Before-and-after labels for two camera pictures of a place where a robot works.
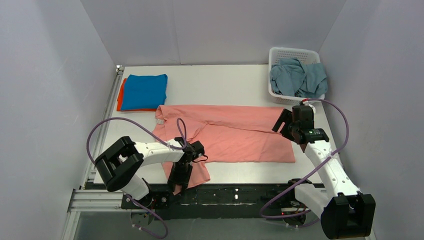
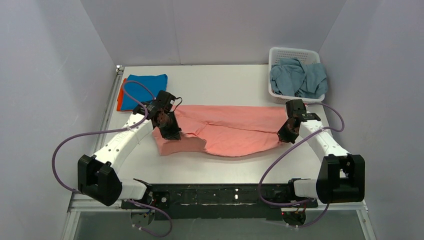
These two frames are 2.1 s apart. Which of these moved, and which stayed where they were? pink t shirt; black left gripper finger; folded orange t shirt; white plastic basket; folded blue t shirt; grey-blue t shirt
Moved: black left gripper finger; pink t shirt
Stayed: folded orange t shirt; white plastic basket; folded blue t shirt; grey-blue t shirt
